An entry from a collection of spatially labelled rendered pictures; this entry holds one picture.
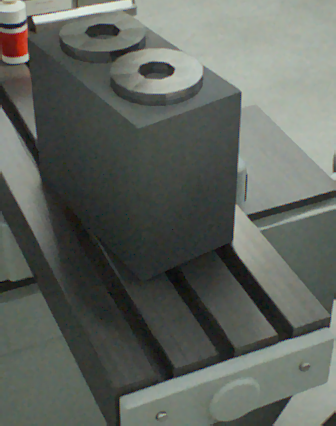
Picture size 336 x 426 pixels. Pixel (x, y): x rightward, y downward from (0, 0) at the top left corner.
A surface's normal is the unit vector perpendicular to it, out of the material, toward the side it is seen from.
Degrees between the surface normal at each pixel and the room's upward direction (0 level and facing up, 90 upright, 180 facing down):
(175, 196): 90
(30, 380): 90
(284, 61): 0
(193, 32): 0
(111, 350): 0
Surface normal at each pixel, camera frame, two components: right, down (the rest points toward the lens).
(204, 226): 0.56, 0.50
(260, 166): 0.00, -0.79
